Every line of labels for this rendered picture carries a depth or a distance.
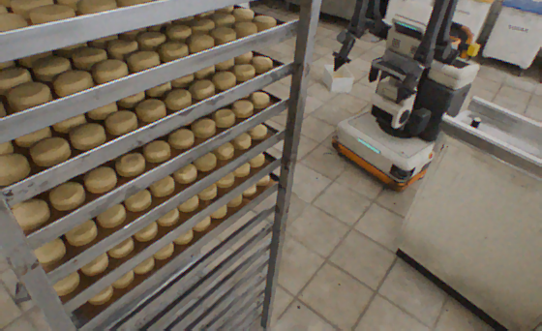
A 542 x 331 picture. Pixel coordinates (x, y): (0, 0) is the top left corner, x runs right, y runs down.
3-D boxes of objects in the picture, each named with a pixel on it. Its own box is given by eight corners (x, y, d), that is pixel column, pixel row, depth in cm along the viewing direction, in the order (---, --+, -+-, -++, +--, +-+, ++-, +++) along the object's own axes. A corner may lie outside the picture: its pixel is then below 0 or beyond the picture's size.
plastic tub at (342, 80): (321, 78, 373) (324, 64, 363) (342, 78, 376) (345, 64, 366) (329, 93, 350) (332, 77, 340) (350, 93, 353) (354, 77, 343)
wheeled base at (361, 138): (381, 121, 309) (389, 95, 294) (449, 160, 272) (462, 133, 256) (328, 147, 274) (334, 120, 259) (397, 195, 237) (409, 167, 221)
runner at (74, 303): (279, 156, 100) (280, 148, 98) (286, 161, 99) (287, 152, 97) (42, 315, 61) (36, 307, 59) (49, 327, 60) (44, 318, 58)
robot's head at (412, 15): (409, 14, 209) (406, -4, 196) (442, 25, 196) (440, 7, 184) (394, 33, 209) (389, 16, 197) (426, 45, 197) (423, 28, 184)
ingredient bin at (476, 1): (422, 48, 461) (444, -15, 413) (436, 37, 501) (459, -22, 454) (466, 62, 436) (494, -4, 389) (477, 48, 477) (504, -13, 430)
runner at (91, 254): (282, 130, 95) (284, 120, 93) (290, 135, 93) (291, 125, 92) (23, 287, 56) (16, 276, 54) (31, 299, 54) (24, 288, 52)
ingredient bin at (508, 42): (474, 65, 431) (504, -2, 384) (487, 50, 471) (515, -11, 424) (523, 79, 406) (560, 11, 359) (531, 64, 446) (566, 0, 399)
